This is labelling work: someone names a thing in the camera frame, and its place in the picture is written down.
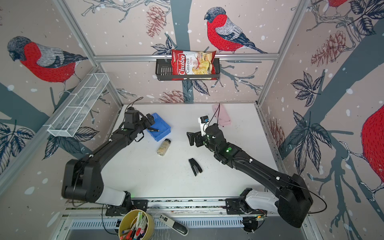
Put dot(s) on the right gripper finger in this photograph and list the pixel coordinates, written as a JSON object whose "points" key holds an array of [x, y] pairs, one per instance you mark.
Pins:
{"points": [[190, 135], [191, 141]]}

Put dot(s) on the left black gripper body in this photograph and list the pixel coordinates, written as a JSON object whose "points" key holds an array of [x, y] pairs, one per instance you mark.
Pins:
{"points": [[144, 123]]}

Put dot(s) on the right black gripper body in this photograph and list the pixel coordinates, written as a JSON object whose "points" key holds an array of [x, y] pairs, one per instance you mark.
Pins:
{"points": [[206, 142]]}

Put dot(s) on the black yellow handled screwdriver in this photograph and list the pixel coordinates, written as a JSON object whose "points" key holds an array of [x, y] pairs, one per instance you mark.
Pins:
{"points": [[154, 130]]}

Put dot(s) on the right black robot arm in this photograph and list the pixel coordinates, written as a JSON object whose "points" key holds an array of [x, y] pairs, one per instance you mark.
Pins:
{"points": [[293, 197]]}

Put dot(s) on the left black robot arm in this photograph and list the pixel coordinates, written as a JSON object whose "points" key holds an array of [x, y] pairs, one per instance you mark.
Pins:
{"points": [[83, 179]]}

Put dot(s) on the blue plastic bin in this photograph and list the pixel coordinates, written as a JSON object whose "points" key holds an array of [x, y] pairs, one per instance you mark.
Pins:
{"points": [[161, 125]]}

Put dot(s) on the black stapler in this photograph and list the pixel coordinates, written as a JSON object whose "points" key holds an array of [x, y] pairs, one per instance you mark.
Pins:
{"points": [[196, 168]]}

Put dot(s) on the small spice jar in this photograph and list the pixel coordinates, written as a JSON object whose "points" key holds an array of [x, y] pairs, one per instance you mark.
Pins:
{"points": [[164, 147]]}

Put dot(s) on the red cassava chips bag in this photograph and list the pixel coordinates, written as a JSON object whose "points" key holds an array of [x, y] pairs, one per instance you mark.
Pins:
{"points": [[200, 62]]}

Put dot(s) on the yellow cup of markers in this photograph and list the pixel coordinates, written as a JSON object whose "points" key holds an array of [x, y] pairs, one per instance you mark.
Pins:
{"points": [[137, 225]]}

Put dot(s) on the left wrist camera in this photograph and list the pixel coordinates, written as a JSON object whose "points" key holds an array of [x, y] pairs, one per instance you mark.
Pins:
{"points": [[131, 118]]}

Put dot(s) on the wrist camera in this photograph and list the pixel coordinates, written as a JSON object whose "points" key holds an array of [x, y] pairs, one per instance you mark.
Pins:
{"points": [[131, 118], [204, 123]]}

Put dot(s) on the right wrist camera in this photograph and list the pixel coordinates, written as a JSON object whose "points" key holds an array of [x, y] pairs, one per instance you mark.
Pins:
{"points": [[204, 123]]}

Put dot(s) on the black wall basket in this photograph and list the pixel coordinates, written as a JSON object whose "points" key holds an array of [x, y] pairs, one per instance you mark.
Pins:
{"points": [[165, 72]]}

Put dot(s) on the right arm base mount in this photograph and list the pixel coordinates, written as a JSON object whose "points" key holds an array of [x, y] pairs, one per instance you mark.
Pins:
{"points": [[240, 207]]}

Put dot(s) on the white wire mesh shelf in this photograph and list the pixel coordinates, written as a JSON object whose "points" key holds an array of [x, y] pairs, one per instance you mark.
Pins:
{"points": [[72, 116]]}

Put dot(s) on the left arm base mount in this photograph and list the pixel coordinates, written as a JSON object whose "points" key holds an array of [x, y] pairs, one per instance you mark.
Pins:
{"points": [[116, 211]]}

